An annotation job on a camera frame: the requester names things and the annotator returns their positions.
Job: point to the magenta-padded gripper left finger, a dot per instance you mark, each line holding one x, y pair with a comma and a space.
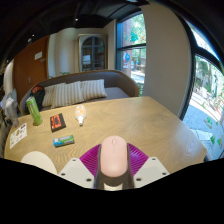
75, 170

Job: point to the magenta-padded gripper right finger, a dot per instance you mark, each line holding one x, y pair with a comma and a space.
150, 168

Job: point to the pink computer mouse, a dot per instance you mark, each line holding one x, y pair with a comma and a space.
114, 155

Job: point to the white round mouse pad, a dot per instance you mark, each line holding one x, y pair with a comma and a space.
38, 161

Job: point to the small green blue packet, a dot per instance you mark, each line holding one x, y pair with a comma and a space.
63, 141

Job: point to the black box with orange print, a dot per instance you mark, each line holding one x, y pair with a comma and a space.
57, 122

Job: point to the white printed leaflet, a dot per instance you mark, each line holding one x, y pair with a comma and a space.
18, 135

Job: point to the green drink can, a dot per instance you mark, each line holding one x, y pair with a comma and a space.
34, 111

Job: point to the striped cushion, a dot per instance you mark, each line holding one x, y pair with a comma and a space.
68, 94
94, 89
47, 96

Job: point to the black and orange backpack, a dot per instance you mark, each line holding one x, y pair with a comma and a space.
39, 95

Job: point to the grey curved sofa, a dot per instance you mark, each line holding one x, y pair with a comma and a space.
116, 81

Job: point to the brown wooden door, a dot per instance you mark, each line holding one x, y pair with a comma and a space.
30, 66

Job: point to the arched glass-door cabinet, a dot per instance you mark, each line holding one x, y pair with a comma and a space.
92, 51

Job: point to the dark-framed window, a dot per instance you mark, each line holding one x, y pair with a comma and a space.
131, 46

